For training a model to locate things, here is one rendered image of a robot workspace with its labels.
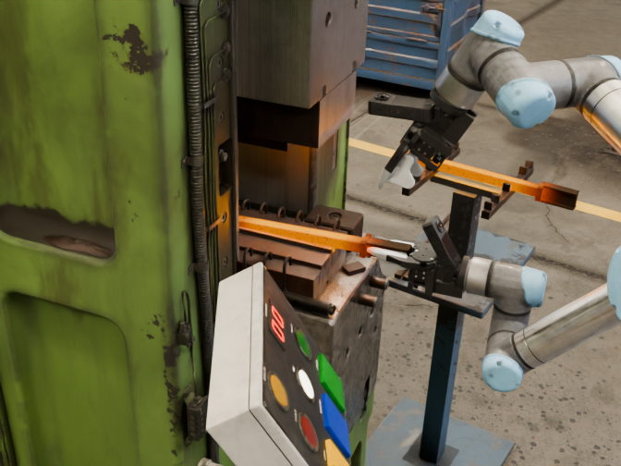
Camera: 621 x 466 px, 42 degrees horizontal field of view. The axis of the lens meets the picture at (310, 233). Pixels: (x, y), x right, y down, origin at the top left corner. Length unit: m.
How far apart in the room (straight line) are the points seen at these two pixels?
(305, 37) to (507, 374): 0.71
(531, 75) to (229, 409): 0.65
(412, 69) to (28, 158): 4.12
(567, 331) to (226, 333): 0.65
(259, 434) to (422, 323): 2.25
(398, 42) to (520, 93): 4.19
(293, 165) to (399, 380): 1.22
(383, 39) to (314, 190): 3.52
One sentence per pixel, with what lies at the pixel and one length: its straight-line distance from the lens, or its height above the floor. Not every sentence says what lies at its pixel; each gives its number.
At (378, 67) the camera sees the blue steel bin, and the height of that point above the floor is 0.19.
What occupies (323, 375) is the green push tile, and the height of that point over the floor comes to 1.04.
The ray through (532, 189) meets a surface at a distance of 2.07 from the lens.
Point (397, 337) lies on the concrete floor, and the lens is 3.18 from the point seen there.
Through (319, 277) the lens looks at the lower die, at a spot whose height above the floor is 0.97.
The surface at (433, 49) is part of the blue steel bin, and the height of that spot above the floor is 0.37.
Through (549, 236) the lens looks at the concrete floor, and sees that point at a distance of 4.02.
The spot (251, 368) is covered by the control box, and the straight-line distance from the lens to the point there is 1.09.
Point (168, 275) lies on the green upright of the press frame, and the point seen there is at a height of 1.13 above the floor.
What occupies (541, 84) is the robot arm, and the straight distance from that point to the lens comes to 1.26.
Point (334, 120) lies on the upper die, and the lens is 1.58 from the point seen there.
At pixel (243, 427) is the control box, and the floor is 1.16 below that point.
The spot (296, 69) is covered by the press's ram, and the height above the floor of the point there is 1.43.
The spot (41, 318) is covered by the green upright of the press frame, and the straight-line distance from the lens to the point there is 1.74.
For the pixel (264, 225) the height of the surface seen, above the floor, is 1.01.
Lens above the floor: 1.88
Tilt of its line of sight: 30 degrees down
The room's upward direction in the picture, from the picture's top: 2 degrees clockwise
